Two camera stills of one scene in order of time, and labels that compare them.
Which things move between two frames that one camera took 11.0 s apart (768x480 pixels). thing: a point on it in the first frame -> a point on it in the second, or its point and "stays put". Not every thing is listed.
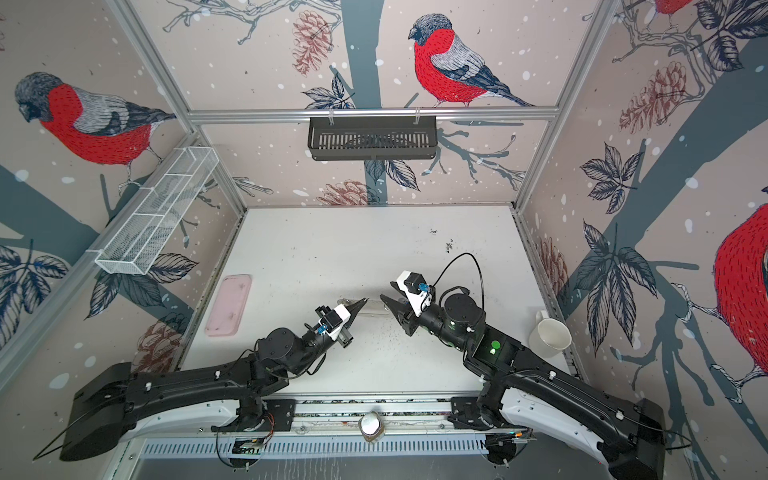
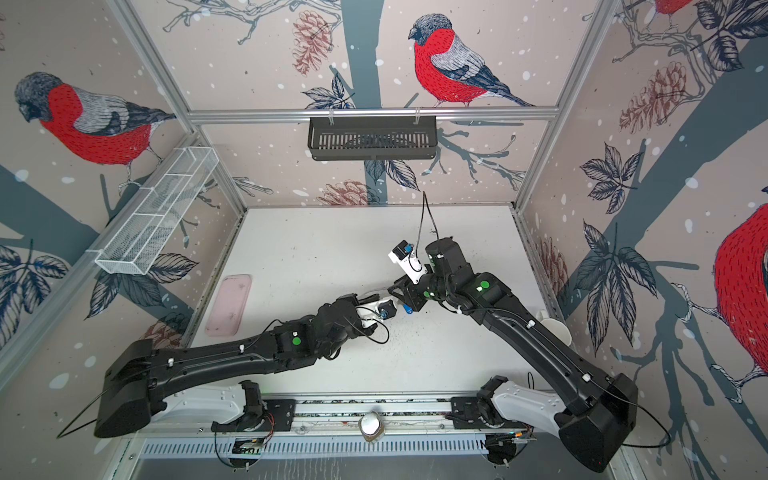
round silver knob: [371, 426] stays put
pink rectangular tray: [227, 313] stays put
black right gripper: [405, 314] -> [411, 296]
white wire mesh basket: [142, 234] stays put
